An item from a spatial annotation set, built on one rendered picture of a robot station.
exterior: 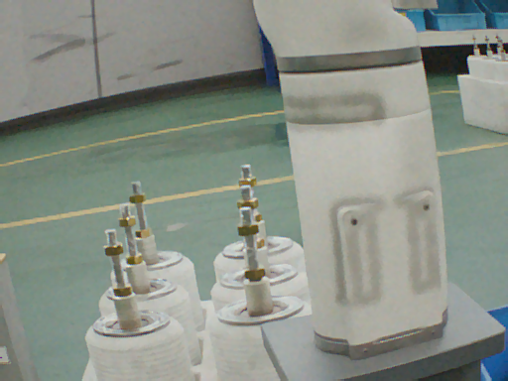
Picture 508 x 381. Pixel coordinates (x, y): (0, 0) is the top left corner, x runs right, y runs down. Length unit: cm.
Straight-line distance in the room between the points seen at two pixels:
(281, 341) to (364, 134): 16
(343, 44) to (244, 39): 558
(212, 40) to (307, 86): 555
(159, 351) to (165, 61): 527
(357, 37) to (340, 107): 4
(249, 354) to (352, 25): 39
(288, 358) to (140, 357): 27
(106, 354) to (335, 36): 42
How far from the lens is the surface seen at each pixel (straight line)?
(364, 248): 61
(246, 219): 90
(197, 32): 614
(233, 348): 90
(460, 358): 62
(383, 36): 59
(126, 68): 613
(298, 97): 61
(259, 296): 91
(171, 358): 91
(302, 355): 65
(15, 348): 99
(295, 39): 60
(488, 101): 342
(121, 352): 90
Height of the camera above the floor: 52
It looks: 10 degrees down
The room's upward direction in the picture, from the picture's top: 8 degrees counter-clockwise
